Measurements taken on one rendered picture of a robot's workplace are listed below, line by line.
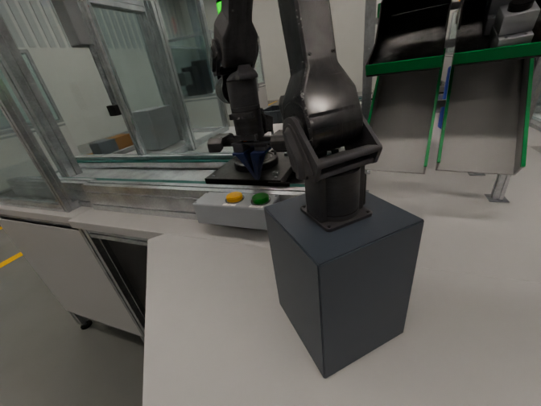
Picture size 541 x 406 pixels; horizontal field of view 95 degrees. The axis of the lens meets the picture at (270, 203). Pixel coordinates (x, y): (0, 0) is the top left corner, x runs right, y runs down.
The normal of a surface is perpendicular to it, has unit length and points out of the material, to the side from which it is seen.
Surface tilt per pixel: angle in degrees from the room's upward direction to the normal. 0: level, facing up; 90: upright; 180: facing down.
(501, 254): 0
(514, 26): 115
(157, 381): 0
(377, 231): 0
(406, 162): 45
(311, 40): 78
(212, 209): 90
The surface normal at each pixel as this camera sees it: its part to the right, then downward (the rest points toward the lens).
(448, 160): -0.45, -0.29
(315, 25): 0.38, 0.18
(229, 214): -0.35, 0.48
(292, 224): -0.13, -0.87
